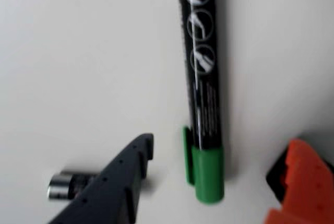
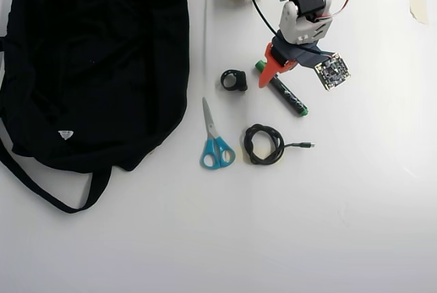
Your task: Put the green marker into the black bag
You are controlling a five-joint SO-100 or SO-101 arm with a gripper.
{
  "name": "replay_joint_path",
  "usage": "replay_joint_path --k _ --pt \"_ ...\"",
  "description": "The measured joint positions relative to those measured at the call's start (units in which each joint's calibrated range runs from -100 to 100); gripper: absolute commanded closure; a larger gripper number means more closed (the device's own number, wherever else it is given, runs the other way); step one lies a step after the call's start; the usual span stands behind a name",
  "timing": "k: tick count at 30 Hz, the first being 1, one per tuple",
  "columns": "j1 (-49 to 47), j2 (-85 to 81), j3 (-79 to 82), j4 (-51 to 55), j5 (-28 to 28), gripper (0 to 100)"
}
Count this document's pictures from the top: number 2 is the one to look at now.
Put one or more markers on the green black marker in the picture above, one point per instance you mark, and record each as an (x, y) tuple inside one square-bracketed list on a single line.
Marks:
[(290, 98)]

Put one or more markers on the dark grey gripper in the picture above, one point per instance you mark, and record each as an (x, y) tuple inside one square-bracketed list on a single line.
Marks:
[(267, 74)]

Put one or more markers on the bare camera circuit board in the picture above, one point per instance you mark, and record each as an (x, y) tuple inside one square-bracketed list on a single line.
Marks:
[(333, 71)]

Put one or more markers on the beige masking tape piece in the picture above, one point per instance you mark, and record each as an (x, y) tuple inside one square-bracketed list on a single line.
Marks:
[(419, 4)]

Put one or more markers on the black fabric bag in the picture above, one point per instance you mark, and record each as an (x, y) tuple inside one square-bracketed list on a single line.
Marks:
[(95, 67)]

